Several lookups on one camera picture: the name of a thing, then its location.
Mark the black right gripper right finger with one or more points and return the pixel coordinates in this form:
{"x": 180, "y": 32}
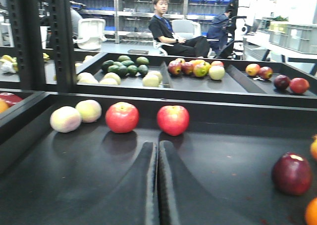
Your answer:
{"x": 191, "y": 186}

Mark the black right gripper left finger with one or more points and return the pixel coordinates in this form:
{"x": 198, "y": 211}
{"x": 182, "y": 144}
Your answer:
{"x": 133, "y": 201}

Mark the bright red apple right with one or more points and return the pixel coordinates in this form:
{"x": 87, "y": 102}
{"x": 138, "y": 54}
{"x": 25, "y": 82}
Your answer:
{"x": 173, "y": 120}

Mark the bright red apple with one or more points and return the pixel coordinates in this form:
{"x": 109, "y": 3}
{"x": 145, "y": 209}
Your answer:
{"x": 173, "y": 120}
{"x": 122, "y": 117}

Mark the bright red apple left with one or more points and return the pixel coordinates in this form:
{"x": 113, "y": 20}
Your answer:
{"x": 122, "y": 117}

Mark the black wooden display stand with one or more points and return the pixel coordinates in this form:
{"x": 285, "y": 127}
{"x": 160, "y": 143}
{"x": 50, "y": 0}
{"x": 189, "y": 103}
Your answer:
{"x": 52, "y": 178}

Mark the pale peach fruit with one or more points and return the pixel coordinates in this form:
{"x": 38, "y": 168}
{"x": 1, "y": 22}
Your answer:
{"x": 65, "y": 119}
{"x": 90, "y": 110}

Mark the dark red apple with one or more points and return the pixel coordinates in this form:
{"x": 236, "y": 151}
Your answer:
{"x": 292, "y": 174}

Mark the seated person black shirt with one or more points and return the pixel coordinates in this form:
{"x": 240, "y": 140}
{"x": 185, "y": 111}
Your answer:
{"x": 174, "y": 44}

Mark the white garlic bulb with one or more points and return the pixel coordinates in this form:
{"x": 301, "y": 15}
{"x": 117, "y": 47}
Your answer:
{"x": 7, "y": 67}

